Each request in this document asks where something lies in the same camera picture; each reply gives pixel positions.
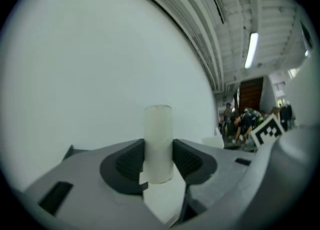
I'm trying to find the brown wooden staircase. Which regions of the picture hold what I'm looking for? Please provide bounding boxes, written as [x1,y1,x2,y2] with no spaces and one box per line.
[237,76,265,114]

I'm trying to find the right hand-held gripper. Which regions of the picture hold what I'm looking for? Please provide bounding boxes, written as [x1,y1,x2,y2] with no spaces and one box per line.
[249,113,320,200]

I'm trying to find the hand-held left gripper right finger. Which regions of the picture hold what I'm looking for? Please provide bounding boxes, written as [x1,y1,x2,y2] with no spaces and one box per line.
[172,138,261,225]

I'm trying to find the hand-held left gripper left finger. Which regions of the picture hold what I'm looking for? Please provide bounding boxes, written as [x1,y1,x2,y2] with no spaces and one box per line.
[23,139,163,225]

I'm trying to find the long ceiling light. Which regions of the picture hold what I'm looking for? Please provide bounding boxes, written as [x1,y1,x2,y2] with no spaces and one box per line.
[244,32,260,69]

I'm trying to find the toilet paper tube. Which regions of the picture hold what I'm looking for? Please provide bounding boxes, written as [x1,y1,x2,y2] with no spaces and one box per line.
[143,104,175,184]

